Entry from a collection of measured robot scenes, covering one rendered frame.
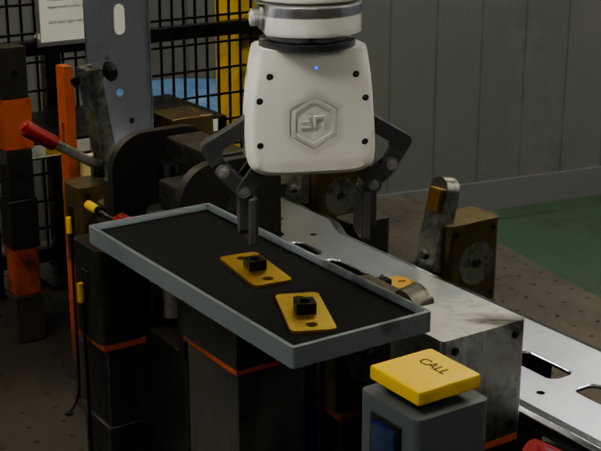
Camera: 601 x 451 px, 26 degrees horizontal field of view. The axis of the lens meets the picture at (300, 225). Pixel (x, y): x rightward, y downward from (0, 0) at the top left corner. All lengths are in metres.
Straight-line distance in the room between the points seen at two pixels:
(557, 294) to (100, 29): 0.96
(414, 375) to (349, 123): 0.20
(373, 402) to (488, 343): 0.24
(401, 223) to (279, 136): 1.83
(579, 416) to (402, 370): 0.35
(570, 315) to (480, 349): 1.17
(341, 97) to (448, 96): 4.10
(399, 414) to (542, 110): 4.42
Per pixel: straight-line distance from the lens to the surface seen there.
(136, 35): 2.17
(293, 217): 1.86
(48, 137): 1.83
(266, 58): 0.99
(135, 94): 2.19
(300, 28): 0.98
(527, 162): 5.37
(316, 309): 1.07
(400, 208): 2.92
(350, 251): 1.72
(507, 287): 2.47
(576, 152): 5.50
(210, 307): 1.10
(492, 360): 1.21
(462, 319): 1.21
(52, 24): 2.41
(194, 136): 1.55
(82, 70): 1.83
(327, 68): 1.00
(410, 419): 0.96
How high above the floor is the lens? 1.56
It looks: 18 degrees down
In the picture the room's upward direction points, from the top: straight up
